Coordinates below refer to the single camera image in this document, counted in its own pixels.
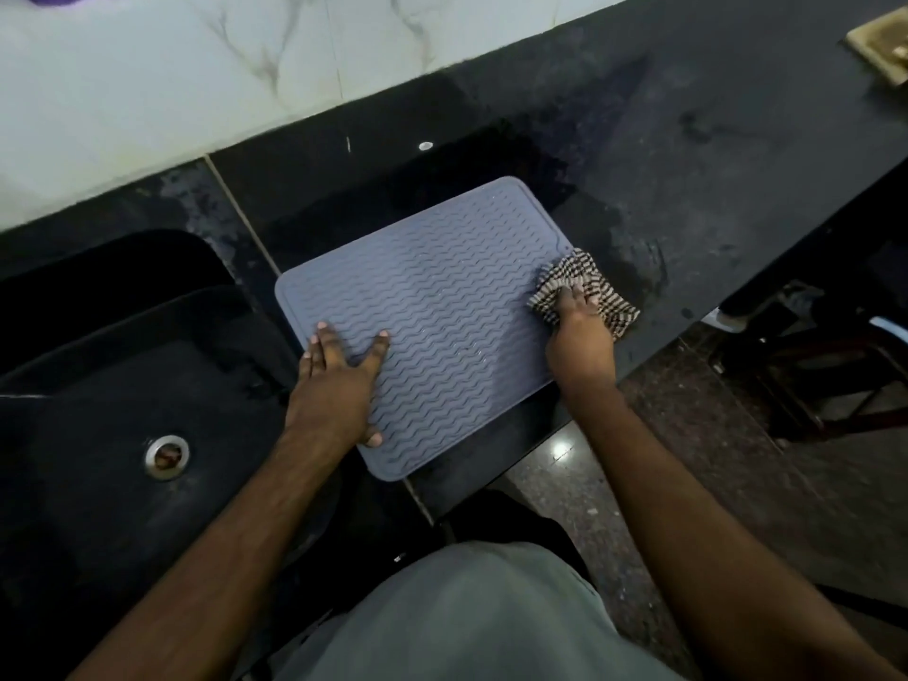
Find dark metal rack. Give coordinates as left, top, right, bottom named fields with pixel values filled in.
left=708, top=275, right=908, bottom=445

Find person's grey shirt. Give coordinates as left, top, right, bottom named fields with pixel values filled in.
left=271, top=541, right=684, bottom=681

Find checkered cleaning cloth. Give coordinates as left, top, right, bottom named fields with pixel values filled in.
left=525, top=247, right=642, bottom=342

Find beige tray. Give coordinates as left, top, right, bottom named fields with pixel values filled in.
left=843, top=6, right=908, bottom=88

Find grey silicone mat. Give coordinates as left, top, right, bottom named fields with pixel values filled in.
left=273, top=175, right=577, bottom=484

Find person's right hand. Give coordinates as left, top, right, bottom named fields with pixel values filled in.
left=544, top=283, right=620, bottom=399

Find metal sink drain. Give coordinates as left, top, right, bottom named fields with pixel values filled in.
left=144, top=433, right=192, bottom=482

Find black stone sink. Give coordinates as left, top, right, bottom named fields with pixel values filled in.
left=0, top=228, right=343, bottom=681

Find person's left hand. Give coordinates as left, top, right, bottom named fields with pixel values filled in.
left=283, top=321, right=393, bottom=451

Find person's right forearm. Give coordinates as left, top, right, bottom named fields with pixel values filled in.
left=566, top=378, right=908, bottom=681

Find white shoe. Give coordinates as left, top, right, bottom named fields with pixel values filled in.
left=700, top=306, right=750, bottom=334

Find person's black trousers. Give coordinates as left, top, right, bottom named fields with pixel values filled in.
left=439, top=488, right=596, bottom=584

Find person's left forearm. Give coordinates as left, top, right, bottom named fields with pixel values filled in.
left=67, top=426, right=356, bottom=681

